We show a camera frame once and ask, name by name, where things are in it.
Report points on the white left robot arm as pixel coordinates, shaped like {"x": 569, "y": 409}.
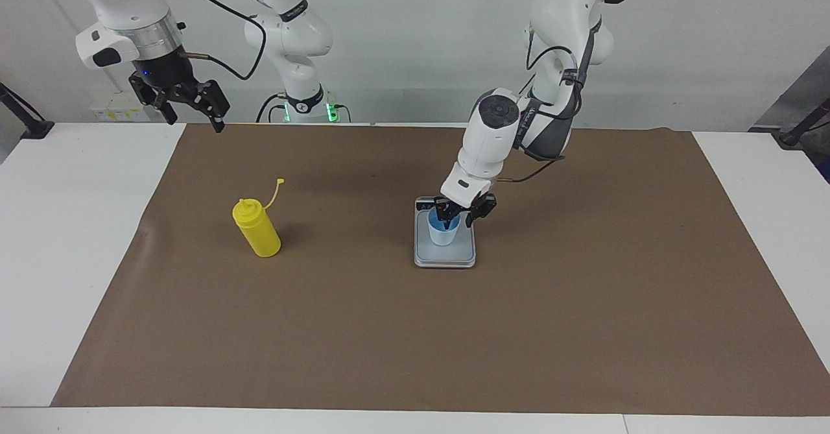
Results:
{"x": 493, "y": 135}

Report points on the brown paper table mat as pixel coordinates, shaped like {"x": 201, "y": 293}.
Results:
{"x": 415, "y": 343}

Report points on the dark grey panel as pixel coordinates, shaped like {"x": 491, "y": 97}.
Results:
{"x": 810, "y": 90}

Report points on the silver digital kitchen scale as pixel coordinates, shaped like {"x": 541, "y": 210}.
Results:
{"x": 445, "y": 257}

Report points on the yellow squeeze bottle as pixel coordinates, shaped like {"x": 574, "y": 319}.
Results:
{"x": 259, "y": 233}

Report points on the light blue plastic cup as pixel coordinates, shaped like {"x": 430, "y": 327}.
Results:
{"x": 444, "y": 238}

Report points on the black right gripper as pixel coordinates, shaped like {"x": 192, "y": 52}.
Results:
{"x": 165, "y": 77}

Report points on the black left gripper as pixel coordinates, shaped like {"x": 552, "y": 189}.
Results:
{"x": 462, "y": 205}

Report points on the black clamp stand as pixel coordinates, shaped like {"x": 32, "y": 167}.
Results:
{"x": 804, "y": 126}
{"x": 29, "y": 122}

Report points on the white socket box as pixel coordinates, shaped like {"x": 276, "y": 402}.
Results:
{"x": 110, "y": 106}

